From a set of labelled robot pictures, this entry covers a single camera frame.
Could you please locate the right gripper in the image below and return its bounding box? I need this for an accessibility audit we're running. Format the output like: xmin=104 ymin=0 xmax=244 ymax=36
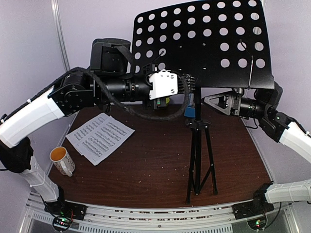
xmin=201 ymin=90 xmax=269 ymax=119

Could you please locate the black music stand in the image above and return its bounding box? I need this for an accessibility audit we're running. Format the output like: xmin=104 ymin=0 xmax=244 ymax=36
xmin=132 ymin=0 xmax=275 ymax=202

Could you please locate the sheet music page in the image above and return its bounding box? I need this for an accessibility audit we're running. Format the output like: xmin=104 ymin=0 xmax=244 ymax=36
xmin=66 ymin=113 xmax=109 ymax=155
xmin=76 ymin=116 xmax=135 ymax=166

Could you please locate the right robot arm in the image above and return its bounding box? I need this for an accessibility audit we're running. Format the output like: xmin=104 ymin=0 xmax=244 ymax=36
xmin=201 ymin=83 xmax=311 ymax=215

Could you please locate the blue metronome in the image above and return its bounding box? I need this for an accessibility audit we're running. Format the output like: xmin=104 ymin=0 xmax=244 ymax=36
xmin=184 ymin=93 xmax=195 ymax=118

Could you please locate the white patterned mug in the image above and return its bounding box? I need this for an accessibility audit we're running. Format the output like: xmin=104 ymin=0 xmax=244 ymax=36
xmin=50 ymin=147 xmax=75 ymax=177

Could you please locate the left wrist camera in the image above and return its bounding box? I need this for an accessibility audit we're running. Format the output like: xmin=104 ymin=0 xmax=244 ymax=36
xmin=147 ymin=69 xmax=178 ymax=100

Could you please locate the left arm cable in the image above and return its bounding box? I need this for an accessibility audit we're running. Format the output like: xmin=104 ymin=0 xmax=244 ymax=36
xmin=65 ymin=46 xmax=191 ymax=122

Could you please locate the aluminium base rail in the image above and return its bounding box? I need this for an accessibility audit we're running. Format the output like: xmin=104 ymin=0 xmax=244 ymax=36
xmin=20 ymin=191 xmax=298 ymax=233

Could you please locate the left aluminium corner post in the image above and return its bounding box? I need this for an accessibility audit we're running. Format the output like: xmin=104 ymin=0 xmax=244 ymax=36
xmin=51 ymin=0 xmax=70 ymax=71

